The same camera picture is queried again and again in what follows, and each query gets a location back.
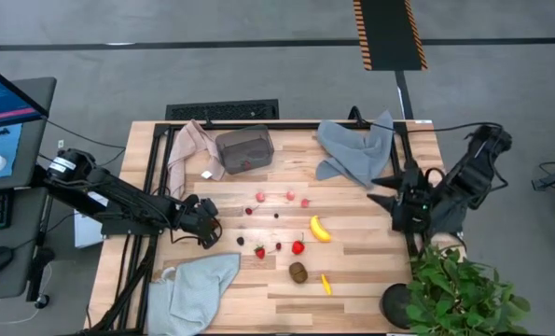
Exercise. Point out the large yellow toy banana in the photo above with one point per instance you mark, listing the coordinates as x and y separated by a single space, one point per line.
320 228

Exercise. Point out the brown toy kiwi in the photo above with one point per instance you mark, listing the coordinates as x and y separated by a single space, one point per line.
298 272

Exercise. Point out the grey computer desk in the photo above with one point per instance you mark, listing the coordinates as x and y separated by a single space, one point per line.
34 140

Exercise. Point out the white box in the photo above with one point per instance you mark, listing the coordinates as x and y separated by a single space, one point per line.
87 231

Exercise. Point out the red toy strawberry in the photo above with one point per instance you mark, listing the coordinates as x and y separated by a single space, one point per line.
298 247
259 252

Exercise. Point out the blue-grey cloth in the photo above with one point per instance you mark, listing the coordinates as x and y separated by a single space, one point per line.
351 154

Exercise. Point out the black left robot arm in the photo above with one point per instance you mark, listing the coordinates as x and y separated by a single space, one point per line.
118 196

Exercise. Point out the black plant pot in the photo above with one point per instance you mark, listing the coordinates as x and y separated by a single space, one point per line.
393 305

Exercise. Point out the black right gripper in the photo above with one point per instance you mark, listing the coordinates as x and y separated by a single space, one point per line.
412 205

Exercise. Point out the beige pink cloth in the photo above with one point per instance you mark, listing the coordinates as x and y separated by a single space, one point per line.
188 144

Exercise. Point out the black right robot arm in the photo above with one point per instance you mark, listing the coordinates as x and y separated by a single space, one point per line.
473 172

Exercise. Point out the pale grey waffle cloth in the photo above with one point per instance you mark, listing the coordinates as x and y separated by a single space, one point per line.
193 294

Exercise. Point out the black mat with orange stripes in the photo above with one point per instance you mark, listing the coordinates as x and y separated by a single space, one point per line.
389 35

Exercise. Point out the pink toy peach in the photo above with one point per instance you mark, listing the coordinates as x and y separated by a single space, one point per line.
260 197
290 195

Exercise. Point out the red toy cherry with stem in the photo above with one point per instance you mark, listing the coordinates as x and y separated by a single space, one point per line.
248 211
278 246

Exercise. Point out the grey translucent tupperware container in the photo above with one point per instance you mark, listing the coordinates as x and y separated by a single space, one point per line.
240 144

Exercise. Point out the small yellow toy banana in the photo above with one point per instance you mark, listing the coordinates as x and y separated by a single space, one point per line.
326 284

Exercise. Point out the black clothes hanger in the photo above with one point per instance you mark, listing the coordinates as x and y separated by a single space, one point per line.
445 127

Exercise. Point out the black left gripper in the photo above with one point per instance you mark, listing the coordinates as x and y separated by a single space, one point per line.
200 219

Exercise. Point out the green leafy plant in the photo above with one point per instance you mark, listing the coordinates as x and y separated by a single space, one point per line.
454 294

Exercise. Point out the small red toy fruit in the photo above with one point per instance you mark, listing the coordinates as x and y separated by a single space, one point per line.
246 164

